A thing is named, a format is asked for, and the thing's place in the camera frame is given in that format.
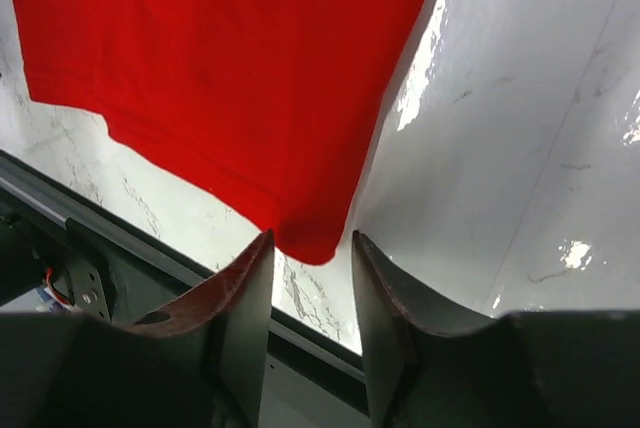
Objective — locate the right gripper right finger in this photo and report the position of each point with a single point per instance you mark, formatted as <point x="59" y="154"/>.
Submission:
<point x="431" y="362"/>

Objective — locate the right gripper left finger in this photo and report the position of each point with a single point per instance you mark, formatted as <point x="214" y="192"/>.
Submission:
<point x="197" y="361"/>

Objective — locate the plain red t-shirt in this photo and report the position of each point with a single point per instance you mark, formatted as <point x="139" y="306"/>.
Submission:
<point x="269" y="105"/>

